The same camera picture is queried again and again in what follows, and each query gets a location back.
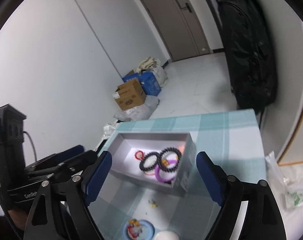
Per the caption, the red round badge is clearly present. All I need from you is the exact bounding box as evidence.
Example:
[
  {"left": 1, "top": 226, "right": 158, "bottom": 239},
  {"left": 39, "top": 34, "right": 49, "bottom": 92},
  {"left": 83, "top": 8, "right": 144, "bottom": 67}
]
[{"left": 134, "top": 150, "right": 145, "bottom": 160}]

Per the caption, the grey cardboard phone box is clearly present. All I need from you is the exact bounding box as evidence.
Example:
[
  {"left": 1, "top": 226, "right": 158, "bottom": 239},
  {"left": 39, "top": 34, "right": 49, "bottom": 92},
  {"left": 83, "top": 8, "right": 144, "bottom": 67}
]
[{"left": 104, "top": 132, "right": 196, "bottom": 196}]

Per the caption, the clear keychain with red tag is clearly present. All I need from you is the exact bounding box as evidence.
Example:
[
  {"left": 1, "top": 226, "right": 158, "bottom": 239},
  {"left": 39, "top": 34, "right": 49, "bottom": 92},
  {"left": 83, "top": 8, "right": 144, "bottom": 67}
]
[{"left": 126, "top": 219, "right": 143, "bottom": 239}]

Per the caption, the grey plastic parcel bag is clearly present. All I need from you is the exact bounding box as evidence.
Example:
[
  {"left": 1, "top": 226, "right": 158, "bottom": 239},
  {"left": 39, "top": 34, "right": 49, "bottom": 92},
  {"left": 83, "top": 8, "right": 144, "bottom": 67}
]
[{"left": 113, "top": 95, "right": 160, "bottom": 122}]

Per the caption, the brown cardboard box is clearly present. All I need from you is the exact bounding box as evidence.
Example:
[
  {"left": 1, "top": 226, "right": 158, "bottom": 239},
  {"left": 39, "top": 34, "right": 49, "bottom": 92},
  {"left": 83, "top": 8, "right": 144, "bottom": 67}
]
[{"left": 112, "top": 78, "right": 146, "bottom": 111}]

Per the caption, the white round object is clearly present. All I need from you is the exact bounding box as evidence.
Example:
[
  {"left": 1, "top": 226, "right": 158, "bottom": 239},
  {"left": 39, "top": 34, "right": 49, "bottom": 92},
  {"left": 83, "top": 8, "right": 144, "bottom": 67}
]
[{"left": 155, "top": 230, "right": 180, "bottom": 240}]

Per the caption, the grey brown door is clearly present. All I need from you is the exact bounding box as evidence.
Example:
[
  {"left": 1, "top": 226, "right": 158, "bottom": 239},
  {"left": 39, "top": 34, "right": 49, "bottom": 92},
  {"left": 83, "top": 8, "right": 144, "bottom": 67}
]
[{"left": 140, "top": 0, "right": 211, "bottom": 61}]

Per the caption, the small flower duck charm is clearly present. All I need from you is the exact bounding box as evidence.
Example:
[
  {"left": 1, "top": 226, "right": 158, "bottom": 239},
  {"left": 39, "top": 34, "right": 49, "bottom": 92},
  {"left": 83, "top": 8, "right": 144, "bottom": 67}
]
[{"left": 148, "top": 199, "right": 158, "bottom": 208}]

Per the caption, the teal plaid tablecloth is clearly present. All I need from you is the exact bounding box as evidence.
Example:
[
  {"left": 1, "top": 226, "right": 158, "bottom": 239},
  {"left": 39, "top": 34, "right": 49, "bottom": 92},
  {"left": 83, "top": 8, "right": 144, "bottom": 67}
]
[{"left": 89, "top": 110, "right": 266, "bottom": 239}]

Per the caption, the blue paper bag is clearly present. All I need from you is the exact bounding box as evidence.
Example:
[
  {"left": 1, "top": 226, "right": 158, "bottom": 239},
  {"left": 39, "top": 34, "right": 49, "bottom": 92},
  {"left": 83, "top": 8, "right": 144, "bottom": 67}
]
[{"left": 122, "top": 72, "right": 161, "bottom": 96}]

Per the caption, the black coat rack stand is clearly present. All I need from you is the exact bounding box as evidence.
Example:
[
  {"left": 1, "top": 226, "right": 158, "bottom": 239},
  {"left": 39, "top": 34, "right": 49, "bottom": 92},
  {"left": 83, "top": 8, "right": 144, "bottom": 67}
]
[{"left": 190, "top": 0, "right": 232, "bottom": 55}]

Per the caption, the pink pig figurine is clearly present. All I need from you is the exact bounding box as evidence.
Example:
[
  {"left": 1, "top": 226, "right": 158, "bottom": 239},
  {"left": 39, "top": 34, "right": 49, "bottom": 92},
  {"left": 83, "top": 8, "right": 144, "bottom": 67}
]
[{"left": 178, "top": 145, "right": 186, "bottom": 153}]

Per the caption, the purple plastic bracelet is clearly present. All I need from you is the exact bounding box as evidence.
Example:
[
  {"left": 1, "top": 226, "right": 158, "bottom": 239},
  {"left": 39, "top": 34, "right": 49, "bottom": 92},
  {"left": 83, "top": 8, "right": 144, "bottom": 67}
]
[{"left": 154, "top": 157, "right": 180, "bottom": 183}]

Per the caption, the black spiral hair tie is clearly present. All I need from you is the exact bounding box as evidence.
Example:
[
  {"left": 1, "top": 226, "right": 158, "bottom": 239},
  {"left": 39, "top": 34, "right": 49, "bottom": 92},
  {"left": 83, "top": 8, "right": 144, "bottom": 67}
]
[{"left": 139, "top": 151, "right": 159, "bottom": 173}]

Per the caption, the person left hand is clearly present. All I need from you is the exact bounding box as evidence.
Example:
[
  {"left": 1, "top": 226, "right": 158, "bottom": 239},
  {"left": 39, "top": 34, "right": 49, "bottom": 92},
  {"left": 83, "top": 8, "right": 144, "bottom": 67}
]
[{"left": 8, "top": 209, "right": 28, "bottom": 231}]

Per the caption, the white plastic bag green print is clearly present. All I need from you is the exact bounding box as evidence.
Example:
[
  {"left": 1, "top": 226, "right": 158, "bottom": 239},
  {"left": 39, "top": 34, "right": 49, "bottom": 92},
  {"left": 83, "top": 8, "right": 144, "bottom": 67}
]
[{"left": 265, "top": 152, "right": 303, "bottom": 210}]

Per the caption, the black bead bracelet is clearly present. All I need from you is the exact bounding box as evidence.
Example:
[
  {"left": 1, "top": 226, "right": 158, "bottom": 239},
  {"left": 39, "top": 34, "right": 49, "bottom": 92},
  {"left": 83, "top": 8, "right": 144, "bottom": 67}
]
[{"left": 158, "top": 146, "right": 182, "bottom": 173}]

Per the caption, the white plastic parcel bag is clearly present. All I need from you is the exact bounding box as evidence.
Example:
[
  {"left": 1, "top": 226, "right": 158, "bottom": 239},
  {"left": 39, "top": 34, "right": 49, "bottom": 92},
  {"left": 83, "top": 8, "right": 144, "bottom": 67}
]
[{"left": 102, "top": 123, "right": 119, "bottom": 140}]

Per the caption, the black cable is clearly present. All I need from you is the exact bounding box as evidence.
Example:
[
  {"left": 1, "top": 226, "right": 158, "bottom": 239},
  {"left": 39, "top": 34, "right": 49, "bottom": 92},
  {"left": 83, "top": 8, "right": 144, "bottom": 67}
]
[{"left": 22, "top": 130, "right": 38, "bottom": 162}]

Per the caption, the light blue round dish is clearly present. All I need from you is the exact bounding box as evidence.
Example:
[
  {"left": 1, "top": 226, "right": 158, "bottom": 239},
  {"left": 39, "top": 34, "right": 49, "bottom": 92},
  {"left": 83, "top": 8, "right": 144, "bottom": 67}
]
[{"left": 123, "top": 219, "right": 155, "bottom": 240}]

